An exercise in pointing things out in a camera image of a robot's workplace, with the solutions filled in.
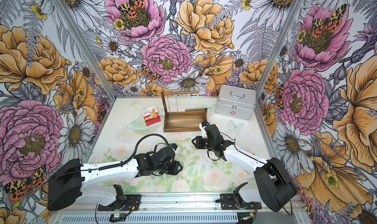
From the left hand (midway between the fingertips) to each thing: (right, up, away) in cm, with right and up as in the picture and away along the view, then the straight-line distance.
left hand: (177, 171), depth 79 cm
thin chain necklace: (-7, +45, +48) cm, 66 cm away
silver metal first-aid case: (+37, +38, +21) cm, 57 cm away
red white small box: (-21, +29, +26) cm, 44 cm away
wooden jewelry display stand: (+1, +24, +28) cm, 37 cm away
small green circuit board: (-29, -20, -6) cm, 36 cm away
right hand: (+9, +13, +7) cm, 17 cm away
